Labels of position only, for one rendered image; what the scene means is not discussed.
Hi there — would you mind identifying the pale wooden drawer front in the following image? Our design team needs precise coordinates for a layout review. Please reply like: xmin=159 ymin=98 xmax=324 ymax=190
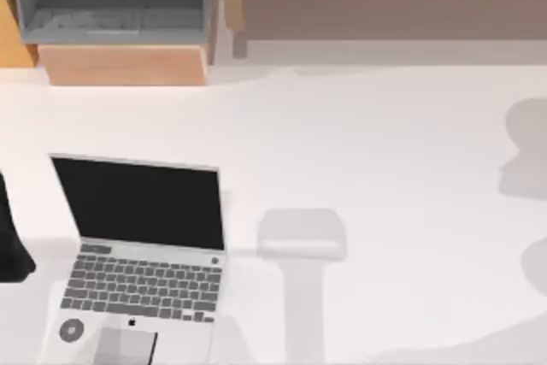
xmin=37 ymin=44 xmax=209 ymax=86

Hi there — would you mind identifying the silver open laptop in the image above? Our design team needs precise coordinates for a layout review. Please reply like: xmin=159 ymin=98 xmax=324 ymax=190
xmin=38 ymin=152 xmax=229 ymax=365

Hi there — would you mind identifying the orange wooden cupboard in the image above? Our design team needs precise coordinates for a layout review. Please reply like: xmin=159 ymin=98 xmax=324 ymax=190
xmin=0 ymin=0 xmax=40 ymax=69

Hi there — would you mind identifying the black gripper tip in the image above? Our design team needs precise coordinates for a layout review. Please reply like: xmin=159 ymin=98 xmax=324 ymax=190
xmin=0 ymin=173 xmax=38 ymax=284

